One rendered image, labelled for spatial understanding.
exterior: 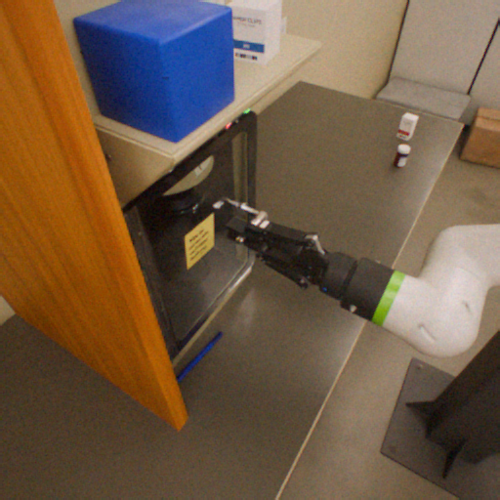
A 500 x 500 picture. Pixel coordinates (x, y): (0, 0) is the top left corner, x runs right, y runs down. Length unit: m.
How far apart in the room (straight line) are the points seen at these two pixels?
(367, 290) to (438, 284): 0.10
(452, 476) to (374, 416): 0.34
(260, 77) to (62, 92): 0.26
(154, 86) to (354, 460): 1.64
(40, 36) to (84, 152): 0.08
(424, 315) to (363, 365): 1.37
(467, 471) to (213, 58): 1.78
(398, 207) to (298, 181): 0.31
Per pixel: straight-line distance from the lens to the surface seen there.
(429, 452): 1.90
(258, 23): 0.52
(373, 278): 0.62
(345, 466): 1.80
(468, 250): 0.68
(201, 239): 0.68
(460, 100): 3.45
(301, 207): 1.17
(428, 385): 2.01
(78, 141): 0.32
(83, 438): 0.86
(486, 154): 3.37
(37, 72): 0.30
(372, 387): 1.94
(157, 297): 0.65
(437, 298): 0.62
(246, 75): 0.50
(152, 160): 0.39
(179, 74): 0.36
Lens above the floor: 1.71
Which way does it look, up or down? 48 degrees down
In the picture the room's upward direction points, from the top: straight up
